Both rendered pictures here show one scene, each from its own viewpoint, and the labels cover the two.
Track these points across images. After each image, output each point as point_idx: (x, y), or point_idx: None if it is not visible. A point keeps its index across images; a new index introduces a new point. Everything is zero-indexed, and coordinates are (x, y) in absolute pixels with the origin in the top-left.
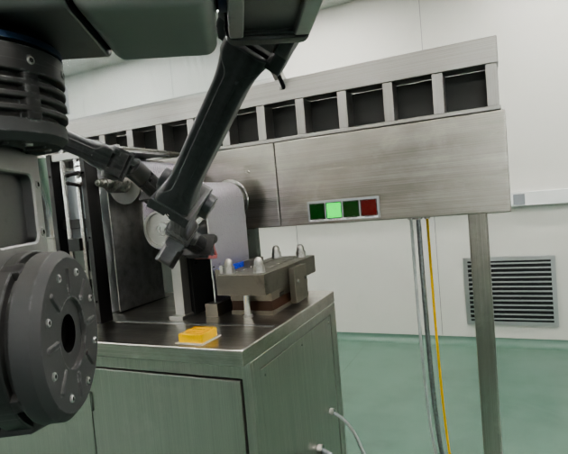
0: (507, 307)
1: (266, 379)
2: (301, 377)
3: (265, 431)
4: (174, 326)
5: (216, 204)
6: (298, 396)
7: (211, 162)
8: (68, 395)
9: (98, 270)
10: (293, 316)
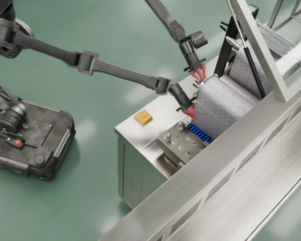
0: None
1: (127, 150)
2: (153, 183)
3: (123, 158)
4: (176, 115)
5: (207, 103)
6: (149, 183)
7: (52, 56)
8: (2, 54)
9: (215, 72)
10: (153, 164)
